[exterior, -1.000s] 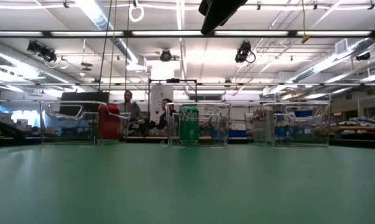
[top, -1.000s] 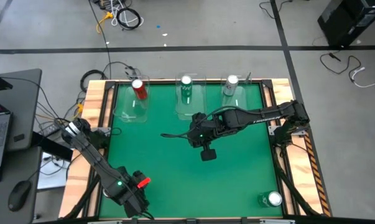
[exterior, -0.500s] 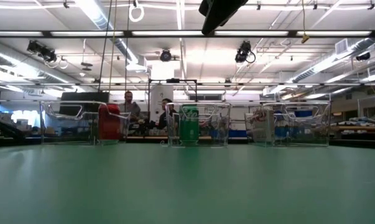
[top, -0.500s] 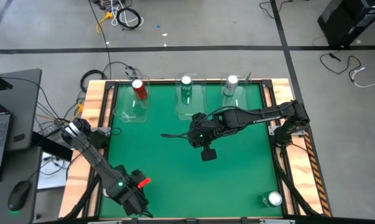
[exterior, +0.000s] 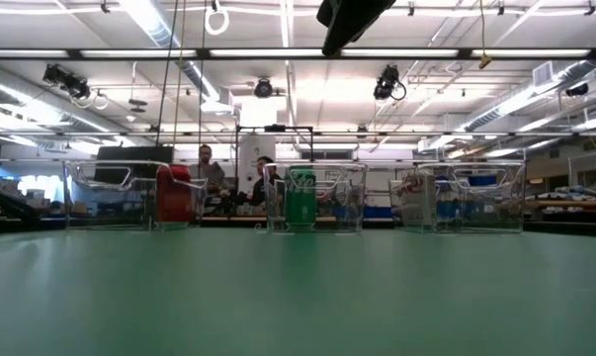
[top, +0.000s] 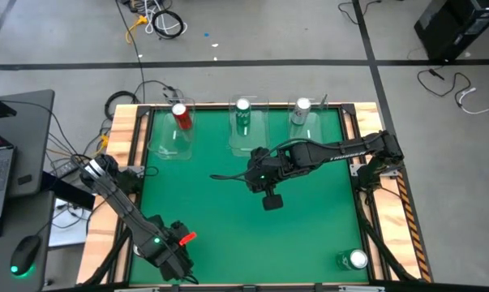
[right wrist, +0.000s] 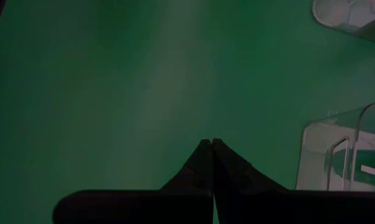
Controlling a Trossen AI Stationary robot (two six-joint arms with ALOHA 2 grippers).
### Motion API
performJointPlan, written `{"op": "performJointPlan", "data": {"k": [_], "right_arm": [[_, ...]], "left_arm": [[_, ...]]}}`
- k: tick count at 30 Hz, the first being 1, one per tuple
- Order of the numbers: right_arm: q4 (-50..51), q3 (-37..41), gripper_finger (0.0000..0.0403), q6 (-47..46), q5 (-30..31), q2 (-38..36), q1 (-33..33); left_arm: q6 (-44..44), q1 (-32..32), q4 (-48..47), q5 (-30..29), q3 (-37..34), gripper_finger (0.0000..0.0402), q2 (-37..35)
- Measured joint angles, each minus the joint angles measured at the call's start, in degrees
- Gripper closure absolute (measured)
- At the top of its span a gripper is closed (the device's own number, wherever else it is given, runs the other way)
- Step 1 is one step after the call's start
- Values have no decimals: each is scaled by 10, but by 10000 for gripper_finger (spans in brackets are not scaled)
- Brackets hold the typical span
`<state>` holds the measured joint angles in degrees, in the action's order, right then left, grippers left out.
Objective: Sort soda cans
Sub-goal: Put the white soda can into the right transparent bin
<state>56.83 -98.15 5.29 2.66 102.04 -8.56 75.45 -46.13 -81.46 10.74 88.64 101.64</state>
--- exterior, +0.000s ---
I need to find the wooden workbench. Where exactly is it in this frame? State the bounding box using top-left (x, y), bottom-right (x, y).
top-left (524, 197), bottom-right (596, 223)

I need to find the green soda can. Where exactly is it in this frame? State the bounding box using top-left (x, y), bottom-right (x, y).
top-left (284, 166), bottom-right (318, 232)

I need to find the black table frame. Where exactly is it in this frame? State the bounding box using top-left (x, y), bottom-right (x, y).
top-left (0, 216), bottom-right (596, 237)

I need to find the black camera with cable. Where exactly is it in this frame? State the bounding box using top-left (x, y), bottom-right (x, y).
top-left (373, 63), bottom-right (408, 102)

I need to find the silver soda can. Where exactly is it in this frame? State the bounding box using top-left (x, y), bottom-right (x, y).
top-left (399, 170), bottom-right (438, 229)

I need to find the white cable ring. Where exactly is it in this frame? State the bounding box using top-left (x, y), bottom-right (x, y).
top-left (204, 0), bottom-right (231, 37)

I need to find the black overhead beam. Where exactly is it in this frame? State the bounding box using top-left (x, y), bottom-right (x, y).
top-left (0, 46), bottom-right (596, 62)

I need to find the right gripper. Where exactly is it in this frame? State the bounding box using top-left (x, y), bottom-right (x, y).
top-left (316, 0), bottom-right (397, 56)

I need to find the clear plastic bin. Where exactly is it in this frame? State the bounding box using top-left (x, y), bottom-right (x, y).
top-left (388, 158), bottom-right (528, 235)
top-left (262, 160), bottom-right (370, 235)
top-left (62, 158), bottom-right (209, 232)

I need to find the black round ceiling camera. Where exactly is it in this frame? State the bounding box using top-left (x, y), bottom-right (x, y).
top-left (253, 77), bottom-right (275, 100)

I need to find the red soda can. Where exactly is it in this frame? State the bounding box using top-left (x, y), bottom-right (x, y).
top-left (155, 164), bottom-right (194, 226)

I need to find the green table mat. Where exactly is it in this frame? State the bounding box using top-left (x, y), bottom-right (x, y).
top-left (0, 224), bottom-right (596, 356)

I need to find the person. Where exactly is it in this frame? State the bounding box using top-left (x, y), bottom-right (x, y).
top-left (191, 143), bottom-right (228, 197)
top-left (250, 155), bottom-right (285, 208)

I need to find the white cylindrical tank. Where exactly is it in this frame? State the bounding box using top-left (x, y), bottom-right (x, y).
top-left (237, 133), bottom-right (278, 197)

